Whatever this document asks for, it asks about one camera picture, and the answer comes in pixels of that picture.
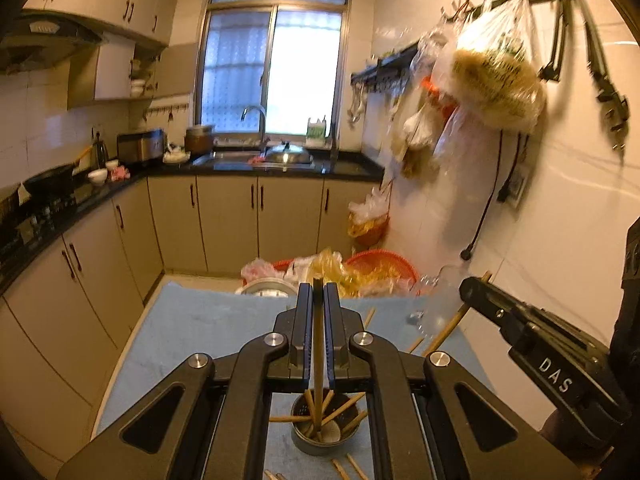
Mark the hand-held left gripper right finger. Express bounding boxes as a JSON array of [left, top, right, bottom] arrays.
[[324, 282, 583, 480]]

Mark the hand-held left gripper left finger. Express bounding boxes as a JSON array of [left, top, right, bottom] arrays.
[[55, 282, 316, 480]]

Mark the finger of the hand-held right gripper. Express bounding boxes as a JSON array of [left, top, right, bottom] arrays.
[[459, 276, 533, 333]]

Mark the long bamboo chopstick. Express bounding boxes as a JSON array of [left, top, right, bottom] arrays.
[[312, 276, 325, 443], [424, 271, 493, 357]]

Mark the pile of wooden chopsticks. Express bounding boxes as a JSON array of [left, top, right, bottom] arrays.
[[262, 307, 426, 480]]

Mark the dark grey utensil holder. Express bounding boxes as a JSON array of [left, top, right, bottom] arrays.
[[290, 387, 371, 457]]

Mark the white round container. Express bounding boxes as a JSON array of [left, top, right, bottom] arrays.
[[235, 277, 298, 297]]

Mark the clear glass pitcher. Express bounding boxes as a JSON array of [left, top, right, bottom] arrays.
[[407, 264, 468, 343]]

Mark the blue-grey tablecloth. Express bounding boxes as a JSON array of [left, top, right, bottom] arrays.
[[95, 280, 496, 480]]

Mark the black kitchen countertop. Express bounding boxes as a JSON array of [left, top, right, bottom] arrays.
[[0, 152, 386, 296]]

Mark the steel pot lid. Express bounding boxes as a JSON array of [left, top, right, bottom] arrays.
[[263, 141, 313, 166]]

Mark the steel sink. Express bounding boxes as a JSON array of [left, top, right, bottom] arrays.
[[192, 150, 266, 167]]

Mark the steel kitchen faucet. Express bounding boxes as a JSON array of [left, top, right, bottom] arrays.
[[241, 105, 268, 153]]

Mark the brown cooking pot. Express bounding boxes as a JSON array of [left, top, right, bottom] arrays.
[[185, 124, 215, 155]]

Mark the hanging bag of noodles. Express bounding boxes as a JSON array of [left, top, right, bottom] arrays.
[[452, 0, 548, 132]]

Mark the silver rice cooker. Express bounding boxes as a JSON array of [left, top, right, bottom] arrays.
[[116, 129, 167, 166]]

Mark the black hinged tool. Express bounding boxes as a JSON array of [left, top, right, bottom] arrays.
[[537, 0, 573, 81], [582, 7, 631, 153]]

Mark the kitchen window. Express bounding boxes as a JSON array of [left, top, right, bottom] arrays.
[[192, 0, 353, 136]]

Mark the small tile hook rack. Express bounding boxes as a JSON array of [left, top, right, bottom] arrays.
[[142, 104, 190, 122]]

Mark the black gas stove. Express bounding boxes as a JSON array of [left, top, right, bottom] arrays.
[[0, 185, 76, 261]]

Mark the range hood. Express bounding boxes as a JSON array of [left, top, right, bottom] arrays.
[[0, 12, 108, 73]]

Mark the black power cable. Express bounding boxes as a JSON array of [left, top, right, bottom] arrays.
[[460, 130, 507, 261]]

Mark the wall power socket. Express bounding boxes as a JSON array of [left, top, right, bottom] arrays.
[[505, 162, 533, 208]]

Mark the black wall shelf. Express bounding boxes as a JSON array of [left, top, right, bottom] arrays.
[[350, 42, 421, 93]]

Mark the black wok with wooden handle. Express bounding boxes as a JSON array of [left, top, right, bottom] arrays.
[[22, 146, 96, 196]]

